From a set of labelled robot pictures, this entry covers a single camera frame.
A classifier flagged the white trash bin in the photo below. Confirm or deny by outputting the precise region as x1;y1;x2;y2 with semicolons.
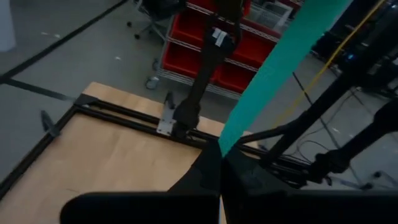
0;0;16;52

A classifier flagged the black computer tower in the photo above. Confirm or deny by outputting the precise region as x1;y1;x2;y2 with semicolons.
310;0;398;91

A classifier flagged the grey caster wheel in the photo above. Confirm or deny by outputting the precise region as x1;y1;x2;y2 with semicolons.
145;75;162;91

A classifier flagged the teal elastic bandage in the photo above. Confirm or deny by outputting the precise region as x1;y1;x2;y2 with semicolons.
217;0;354;158

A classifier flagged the black stand leg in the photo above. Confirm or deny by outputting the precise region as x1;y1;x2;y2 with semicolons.
307;99;398;185

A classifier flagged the black gantry post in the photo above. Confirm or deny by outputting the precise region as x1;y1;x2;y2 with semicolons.
257;9;398;169

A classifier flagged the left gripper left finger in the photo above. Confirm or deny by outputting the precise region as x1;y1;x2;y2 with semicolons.
60;140;223;224

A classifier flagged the yellow hanging cable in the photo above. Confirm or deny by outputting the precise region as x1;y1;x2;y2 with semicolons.
273;0;387;126

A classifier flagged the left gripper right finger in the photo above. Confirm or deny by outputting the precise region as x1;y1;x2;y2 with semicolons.
221;146;398;224

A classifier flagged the red bin shelf rack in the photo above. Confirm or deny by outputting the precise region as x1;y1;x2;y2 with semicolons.
146;0;295;100

